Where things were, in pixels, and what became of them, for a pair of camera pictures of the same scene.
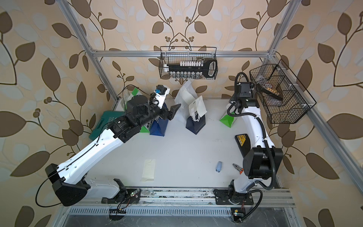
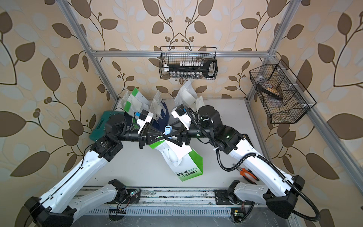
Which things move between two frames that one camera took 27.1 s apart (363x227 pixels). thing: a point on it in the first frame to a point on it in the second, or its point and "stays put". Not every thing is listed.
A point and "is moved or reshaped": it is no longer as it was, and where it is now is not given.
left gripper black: x=163 y=114 to x=149 y=135
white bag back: x=186 y=94 stays put
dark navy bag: x=195 y=126 is moved or reshaped
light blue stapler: x=218 y=166 to x=168 y=130
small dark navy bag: x=126 y=97 stays put
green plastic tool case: x=108 y=117 stays put
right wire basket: x=284 y=98 stays put
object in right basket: x=272 y=92 stays put
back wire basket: x=188 y=62 stays put
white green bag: x=227 y=118 to x=190 y=166
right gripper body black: x=234 y=99 to x=188 y=134
